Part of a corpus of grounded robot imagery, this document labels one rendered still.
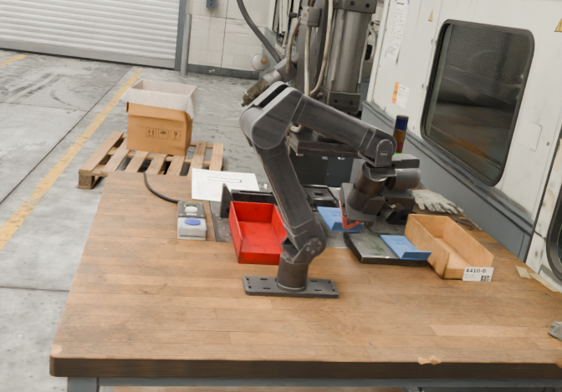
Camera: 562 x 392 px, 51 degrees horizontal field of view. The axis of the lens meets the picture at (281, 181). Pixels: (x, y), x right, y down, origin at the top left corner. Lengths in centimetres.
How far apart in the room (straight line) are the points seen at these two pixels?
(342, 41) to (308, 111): 45
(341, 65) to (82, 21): 951
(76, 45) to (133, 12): 113
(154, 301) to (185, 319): 9
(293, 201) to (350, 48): 51
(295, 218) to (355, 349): 27
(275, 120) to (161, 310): 41
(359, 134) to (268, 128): 19
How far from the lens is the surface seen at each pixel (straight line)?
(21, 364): 261
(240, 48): 1077
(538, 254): 175
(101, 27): 1083
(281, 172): 113
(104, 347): 105
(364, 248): 149
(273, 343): 109
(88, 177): 442
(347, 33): 153
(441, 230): 171
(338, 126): 115
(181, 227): 144
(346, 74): 153
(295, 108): 109
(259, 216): 158
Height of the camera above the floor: 149
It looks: 17 degrees down
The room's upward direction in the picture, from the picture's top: 8 degrees clockwise
